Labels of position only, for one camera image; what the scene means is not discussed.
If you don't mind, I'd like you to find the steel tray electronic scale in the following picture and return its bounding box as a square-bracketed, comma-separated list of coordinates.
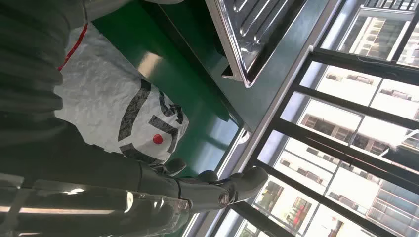
[204, 0, 310, 89]

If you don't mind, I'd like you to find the black window frame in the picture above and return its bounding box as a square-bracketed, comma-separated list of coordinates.
[226, 0, 419, 237]

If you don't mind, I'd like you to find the green conveyor belt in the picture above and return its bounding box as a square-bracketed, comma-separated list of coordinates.
[93, 0, 243, 180]

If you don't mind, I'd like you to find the white conveyor end roller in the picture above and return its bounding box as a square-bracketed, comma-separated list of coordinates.
[238, 130, 252, 145]

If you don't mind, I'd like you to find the silver conveyor side rail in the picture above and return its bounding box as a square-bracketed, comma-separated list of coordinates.
[181, 129, 250, 237]

